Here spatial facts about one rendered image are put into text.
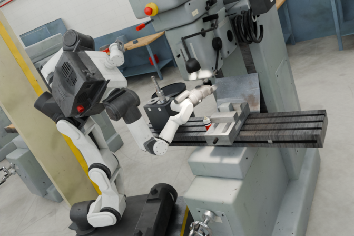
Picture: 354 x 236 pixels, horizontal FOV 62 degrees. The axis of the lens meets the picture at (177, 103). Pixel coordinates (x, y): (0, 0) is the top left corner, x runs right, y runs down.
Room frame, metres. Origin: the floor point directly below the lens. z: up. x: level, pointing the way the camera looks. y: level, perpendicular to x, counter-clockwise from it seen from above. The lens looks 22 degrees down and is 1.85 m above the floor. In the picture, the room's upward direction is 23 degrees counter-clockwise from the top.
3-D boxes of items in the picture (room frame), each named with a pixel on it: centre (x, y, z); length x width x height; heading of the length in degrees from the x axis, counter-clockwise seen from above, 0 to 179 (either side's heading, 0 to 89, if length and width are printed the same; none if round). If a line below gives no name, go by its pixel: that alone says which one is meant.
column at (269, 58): (2.09, -0.60, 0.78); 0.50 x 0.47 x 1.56; 140
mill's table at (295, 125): (1.65, -0.17, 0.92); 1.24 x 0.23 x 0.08; 50
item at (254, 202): (1.60, -0.19, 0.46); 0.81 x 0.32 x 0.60; 140
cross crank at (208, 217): (1.23, 0.11, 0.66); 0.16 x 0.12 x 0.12; 140
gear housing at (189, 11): (1.65, -0.24, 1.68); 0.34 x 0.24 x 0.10; 140
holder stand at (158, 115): (1.93, 0.11, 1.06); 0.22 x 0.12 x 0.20; 43
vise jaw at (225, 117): (1.53, -0.22, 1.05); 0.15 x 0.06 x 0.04; 51
